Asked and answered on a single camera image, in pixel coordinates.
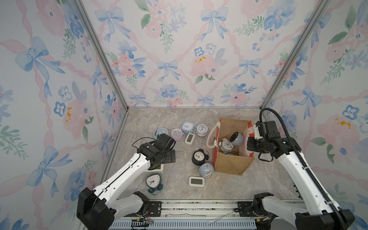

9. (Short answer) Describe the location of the white large digital clock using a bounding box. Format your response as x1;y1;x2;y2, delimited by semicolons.
148;164;164;174

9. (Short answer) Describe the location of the dark green triangular clock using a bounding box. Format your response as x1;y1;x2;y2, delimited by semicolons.
145;174;163;196

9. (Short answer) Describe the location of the grey blue oval clock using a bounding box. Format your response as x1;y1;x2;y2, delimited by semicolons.
230;132;244;146

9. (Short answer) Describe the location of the black twin-bell alarm clock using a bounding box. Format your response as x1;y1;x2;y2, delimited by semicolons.
191;149;209;166

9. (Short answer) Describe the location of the white round clock with legs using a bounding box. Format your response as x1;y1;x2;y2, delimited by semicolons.
219;139;234;154

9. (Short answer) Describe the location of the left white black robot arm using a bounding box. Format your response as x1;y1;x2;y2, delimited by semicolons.
76;134;176;230

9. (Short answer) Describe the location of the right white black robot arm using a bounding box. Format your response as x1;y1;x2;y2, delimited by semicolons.
247;121;356;230

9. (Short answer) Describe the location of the blue twin-bell clock beige base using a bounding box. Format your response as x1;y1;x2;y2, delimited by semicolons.
154;128;168;138

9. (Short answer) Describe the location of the pink round alarm clock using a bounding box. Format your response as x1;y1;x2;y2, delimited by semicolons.
171;128;184;141

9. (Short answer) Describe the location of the small white digital clock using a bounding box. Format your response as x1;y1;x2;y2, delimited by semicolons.
185;133;196;146

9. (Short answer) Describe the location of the blue square alarm clock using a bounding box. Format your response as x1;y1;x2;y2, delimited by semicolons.
181;121;195;134

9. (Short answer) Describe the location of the white digital clock front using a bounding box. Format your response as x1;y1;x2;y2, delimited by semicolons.
189;176;205;187

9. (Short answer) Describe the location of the white round alarm clock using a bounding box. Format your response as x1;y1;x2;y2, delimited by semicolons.
196;124;209;137

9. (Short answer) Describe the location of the blue dome alarm clock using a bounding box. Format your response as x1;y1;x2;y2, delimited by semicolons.
199;163;215;179

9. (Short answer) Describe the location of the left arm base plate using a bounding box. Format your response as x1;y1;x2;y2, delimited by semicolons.
126;201;162;217

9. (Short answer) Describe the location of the black corrugated cable conduit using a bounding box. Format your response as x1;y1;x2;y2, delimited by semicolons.
259;107;347;230

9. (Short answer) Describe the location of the aluminium front rail frame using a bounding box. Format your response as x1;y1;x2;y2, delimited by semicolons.
75;198;324;230

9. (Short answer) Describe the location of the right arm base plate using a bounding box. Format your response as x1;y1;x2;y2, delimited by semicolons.
234;201;277;219

